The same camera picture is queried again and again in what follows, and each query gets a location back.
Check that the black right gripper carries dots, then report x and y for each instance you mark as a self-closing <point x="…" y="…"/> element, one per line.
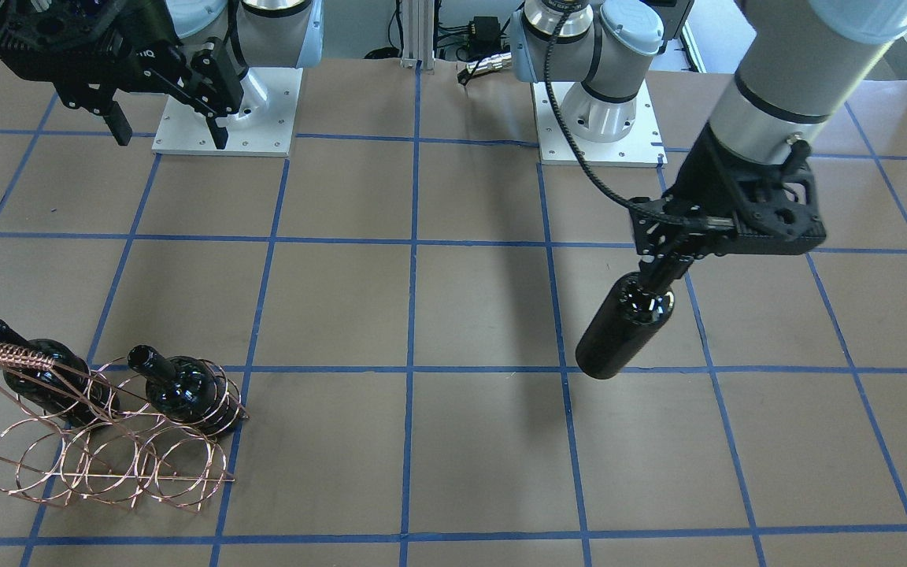
<point x="141" y="57"/>

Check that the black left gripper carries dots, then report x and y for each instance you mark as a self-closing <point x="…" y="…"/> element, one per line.
<point x="696" y="175"/>

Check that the dark wine bottle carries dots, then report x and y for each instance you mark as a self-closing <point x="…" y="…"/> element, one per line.
<point x="44" y="378"/>
<point x="633" y="312"/>

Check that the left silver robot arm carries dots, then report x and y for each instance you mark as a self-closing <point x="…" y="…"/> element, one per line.
<point x="806" y="58"/>

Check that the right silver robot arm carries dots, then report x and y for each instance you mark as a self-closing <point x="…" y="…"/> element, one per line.
<point x="235" y="65"/>

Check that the dark wine bottle in basket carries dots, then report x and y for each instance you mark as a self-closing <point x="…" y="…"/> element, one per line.
<point x="44" y="378"/>

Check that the black power adapter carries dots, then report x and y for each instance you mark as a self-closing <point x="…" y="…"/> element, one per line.
<point x="484" y="35"/>

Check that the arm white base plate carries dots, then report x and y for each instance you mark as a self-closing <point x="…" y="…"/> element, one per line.
<point x="262" y="128"/>
<point x="606" y="134"/>

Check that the aluminium frame post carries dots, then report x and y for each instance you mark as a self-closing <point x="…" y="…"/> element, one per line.
<point x="417" y="27"/>

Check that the copper wire wine basket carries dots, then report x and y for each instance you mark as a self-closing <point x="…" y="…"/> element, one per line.
<point x="128" y="453"/>

